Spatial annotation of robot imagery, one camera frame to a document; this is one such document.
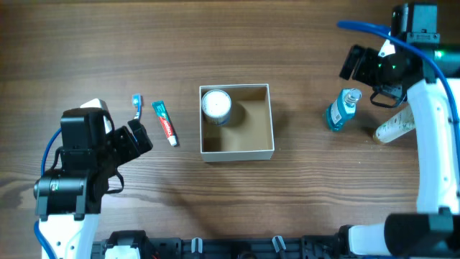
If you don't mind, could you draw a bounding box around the green red toothpaste tube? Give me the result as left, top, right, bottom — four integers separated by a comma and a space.
152, 101, 178, 147

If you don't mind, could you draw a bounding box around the blue toothbrush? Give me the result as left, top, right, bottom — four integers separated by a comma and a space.
132, 94, 142, 120

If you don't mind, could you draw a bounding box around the white cream tube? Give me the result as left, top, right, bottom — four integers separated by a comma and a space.
373, 106, 415, 145

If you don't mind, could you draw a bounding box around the blue mouthwash bottle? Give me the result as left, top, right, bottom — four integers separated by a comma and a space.
323, 88, 362, 132

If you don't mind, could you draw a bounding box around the cotton swab jar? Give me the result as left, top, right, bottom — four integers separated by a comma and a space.
201, 89, 232, 125

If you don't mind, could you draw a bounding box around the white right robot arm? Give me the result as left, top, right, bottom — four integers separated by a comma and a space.
333, 3, 459, 258

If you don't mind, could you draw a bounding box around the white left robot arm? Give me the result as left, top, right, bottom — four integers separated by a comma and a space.
34, 107, 152, 258

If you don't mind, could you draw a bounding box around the white cardboard box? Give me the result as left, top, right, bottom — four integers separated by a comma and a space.
198, 83, 275, 163

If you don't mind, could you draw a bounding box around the white wrist camera, right arm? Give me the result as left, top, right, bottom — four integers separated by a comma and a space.
378, 40, 395, 58

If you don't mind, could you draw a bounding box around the white wrist camera, arm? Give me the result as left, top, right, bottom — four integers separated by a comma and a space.
378, 40, 395, 58
78, 98, 112, 136

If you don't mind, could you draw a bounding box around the white wrist camera, left arm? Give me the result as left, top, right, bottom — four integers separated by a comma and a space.
78, 98, 112, 136

